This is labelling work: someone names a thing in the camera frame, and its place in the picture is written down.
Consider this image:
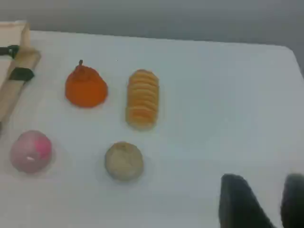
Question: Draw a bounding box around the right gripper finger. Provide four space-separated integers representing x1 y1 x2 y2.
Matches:
218 173 275 228
281 173 304 228

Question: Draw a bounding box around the pink toy peach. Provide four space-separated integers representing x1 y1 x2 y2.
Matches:
9 129 53 174

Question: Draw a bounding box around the cream handbag with green handles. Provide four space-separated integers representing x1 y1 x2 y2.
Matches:
0 20 41 140

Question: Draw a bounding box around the beige round toy potato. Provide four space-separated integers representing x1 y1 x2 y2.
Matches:
104 141 144 182

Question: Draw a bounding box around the ridged golden toy bread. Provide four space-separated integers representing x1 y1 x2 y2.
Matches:
124 68 160 131

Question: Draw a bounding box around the orange toy pear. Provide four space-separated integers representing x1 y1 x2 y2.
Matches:
65 59 109 109

